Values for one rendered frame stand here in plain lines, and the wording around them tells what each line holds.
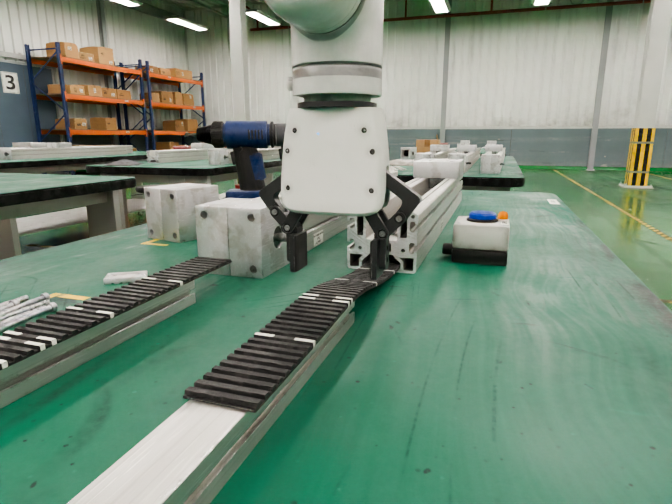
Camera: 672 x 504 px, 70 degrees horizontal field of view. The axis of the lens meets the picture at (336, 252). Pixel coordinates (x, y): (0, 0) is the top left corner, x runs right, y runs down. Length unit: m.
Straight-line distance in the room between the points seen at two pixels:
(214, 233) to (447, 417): 0.43
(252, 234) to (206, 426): 0.39
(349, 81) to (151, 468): 0.33
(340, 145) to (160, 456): 0.29
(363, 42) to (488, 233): 0.39
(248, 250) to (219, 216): 0.06
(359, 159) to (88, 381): 0.29
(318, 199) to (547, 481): 0.29
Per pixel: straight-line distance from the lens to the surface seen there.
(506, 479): 0.31
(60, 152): 4.96
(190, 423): 0.30
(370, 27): 0.46
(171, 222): 0.92
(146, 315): 0.53
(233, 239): 0.66
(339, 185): 0.45
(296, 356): 0.35
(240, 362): 0.35
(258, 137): 1.08
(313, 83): 0.45
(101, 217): 2.47
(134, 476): 0.27
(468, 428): 0.35
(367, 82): 0.45
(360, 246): 0.70
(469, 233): 0.74
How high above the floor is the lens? 0.97
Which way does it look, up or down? 14 degrees down
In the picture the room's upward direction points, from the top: straight up
